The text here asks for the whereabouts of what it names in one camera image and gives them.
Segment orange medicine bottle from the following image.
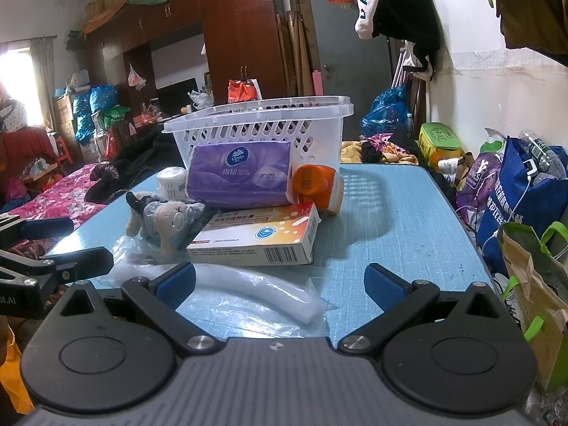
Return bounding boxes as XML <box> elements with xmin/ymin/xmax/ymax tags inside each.
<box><xmin>292</xmin><ymin>164</ymin><xmax>344</xmax><ymax>215</ymax></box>

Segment purple tissue pack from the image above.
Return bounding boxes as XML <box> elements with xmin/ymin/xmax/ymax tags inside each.
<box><xmin>187</xmin><ymin>141</ymin><xmax>301</xmax><ymax>210</ymax></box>

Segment pink floral bedding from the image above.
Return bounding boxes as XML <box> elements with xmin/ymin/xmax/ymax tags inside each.
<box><xmin>7</xmin><ymin>162</ymin><xmax>110</xmax><ymax>249</ymax></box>

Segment grey plush toy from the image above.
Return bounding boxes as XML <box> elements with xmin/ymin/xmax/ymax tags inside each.
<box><xmin>125</xmin><ymin>191</ymin><xmax>205</xmax><ymax>253</ymax></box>

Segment clear plastic bag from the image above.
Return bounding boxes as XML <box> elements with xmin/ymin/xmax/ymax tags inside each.
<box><xmin>93</xmin><ymin>236</ymin><xmax>333</xmax><ymax>339</ymax></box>

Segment purple shopping bag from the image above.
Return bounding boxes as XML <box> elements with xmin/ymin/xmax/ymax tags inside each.
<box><xmin>455</xmin><ymin>152</ymin><xmax>503</xmax><ymax>232</ymax></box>

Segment orange white medicine box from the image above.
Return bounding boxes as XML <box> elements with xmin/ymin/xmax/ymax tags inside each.
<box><xmin>187</xmin><ymin>203</ymin><xmax>321</xmax><ymax>266</ymax></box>

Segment black clothing pile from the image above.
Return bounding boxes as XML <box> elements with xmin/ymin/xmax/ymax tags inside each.
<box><xmin>84</xmin><ymin>124</ymin><xmax>184</xmax><ymax>205</ymax></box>

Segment blue bags stack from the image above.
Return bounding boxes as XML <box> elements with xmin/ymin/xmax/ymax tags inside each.
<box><xmin>72</xmin><ymin>85</ymin><xmax>119</xmax><ymax>144</ymax></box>

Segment blue shopping bag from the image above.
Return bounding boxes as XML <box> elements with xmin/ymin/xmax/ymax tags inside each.
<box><xmin>476</xmin><ymin>137</ymin><xmax>567</xmax><ymax>275</ymax></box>

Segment yellow patterned blanket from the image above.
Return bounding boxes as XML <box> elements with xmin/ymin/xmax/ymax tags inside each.
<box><xmin>340</xmin><ymin>133</ymin><xmax>419</xmax><ymax>166</ymax></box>

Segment green yellow box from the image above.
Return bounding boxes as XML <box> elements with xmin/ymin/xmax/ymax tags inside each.
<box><xmin>418</xmin><ymin>122</ymin><xmax>462</xmax><ymax>169</ymax></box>

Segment blue plastic bag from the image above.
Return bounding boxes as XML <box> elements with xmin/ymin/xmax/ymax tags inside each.
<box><xmin>361</xmin><ymin>85</ymin><xmax>410</xmax><ymax>137</ymax></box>

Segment black television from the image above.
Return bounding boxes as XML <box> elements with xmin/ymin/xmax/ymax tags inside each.
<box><xmin>157</xmin><ymin>78</ymin><xmax>198</xmax><ymax>116</ymax></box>

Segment white plastic basket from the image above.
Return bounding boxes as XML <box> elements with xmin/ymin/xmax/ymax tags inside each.
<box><xmin>164</xmin><ymin>95</ymin><xmax>353</xmax><ymax>169</ymax></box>

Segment red white hanging bag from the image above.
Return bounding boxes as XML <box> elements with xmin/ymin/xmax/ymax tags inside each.
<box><xmin>227</xmin><ymin>79</ymin><xmax>263</xmax><ymax>103</ymax></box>

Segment grey door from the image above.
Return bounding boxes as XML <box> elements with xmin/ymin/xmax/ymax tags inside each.
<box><xmin>310</xmin><ymin>0</ymin><xmax>392</xmax><ymax>141</ymax></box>

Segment dark red wooden wardrobe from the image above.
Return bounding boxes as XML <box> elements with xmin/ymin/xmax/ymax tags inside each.
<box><xmin>83</xmin><ymin>0</ymin><xmax>290</xmax><ymax>112</ymax></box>

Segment white black hanging jacket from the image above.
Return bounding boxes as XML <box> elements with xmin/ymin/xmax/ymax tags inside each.
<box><xmin>355</xmin><ymin>0</ymin><xmax>441</xmax><ymax>82</ymax></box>

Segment brown hanging coat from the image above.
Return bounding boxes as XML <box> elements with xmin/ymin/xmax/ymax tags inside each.
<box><xmin>495</xmin><ymin>0</ymin><xmax>567</xmax><ymax>65</ymax></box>

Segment brown paper bag green handles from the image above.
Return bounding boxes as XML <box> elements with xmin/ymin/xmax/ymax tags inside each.
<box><xmin>498</xmin><ymin>221</ymin><xmax>567</xmax><ymax>391</ymax></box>

